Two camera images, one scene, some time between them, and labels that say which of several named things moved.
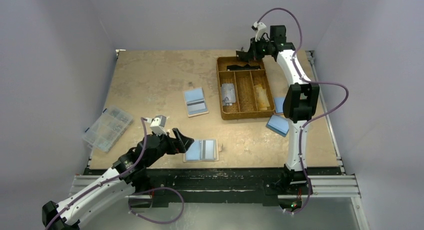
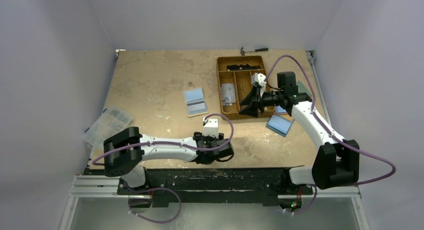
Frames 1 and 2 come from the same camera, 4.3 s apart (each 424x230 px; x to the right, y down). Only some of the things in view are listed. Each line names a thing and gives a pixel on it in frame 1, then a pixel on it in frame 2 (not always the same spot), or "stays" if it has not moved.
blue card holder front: [278, 124] stays
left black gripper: [175, 141] -> [224, 149]
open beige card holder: [195, 102] stays
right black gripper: [248, 55] -> [260, 100]
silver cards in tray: [228, 95] stays
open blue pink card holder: [278, 104] stays
